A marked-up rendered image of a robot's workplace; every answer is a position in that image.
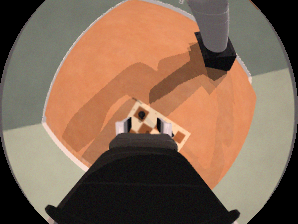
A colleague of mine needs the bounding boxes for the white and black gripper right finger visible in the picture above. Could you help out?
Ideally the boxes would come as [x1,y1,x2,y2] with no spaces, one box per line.
[157,118,172,136]

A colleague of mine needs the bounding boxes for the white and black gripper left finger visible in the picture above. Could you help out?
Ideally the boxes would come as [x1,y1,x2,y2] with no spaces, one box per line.
[116,117,132,135]

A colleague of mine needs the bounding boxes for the brown and cream chessboard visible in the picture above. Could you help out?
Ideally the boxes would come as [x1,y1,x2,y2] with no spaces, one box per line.
[127,100,191,152]

